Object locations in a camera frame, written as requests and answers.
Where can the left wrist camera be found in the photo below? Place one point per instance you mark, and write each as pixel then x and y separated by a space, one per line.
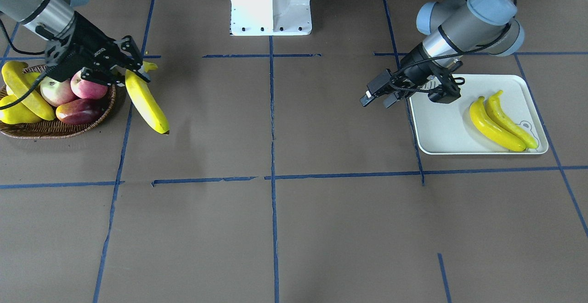
pixel 379 86

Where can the dark red mango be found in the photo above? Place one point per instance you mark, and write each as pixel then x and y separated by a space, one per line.
pixel 80 111

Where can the white pillar with base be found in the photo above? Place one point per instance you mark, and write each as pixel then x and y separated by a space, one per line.
pixel 270 18

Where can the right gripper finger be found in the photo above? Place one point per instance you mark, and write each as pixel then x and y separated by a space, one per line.
pixel 107 78
pixel 141 73

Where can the yellow banana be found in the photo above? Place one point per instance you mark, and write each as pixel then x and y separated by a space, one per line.
pixel 491 130
pixel 145 103
pixel 15 79
pixel 496 113

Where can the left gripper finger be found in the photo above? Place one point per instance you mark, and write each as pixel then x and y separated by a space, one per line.
pixel 447 91
pixel 394 97

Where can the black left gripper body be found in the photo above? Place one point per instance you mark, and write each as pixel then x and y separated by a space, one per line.
pixel 415 71

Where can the yellow mango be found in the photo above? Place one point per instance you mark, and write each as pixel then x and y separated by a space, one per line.
pixel 18 114

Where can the pale green-red apple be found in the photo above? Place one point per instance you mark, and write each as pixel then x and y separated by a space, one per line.
pixel 57 93

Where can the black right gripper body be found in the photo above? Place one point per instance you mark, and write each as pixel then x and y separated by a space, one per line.
pixel 90 41

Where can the cream bear tray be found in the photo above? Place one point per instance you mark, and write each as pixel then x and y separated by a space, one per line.
pixel 446 129

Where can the brown wicker basket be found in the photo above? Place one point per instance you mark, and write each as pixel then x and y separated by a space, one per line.
pixel 53 129

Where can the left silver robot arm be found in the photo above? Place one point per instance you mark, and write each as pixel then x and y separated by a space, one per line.
pixel 452 29

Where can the red pink apple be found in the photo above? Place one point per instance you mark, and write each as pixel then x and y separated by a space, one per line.
pixel 85 89

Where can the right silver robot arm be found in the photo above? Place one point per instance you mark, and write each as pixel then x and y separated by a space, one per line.
pixel 45 18

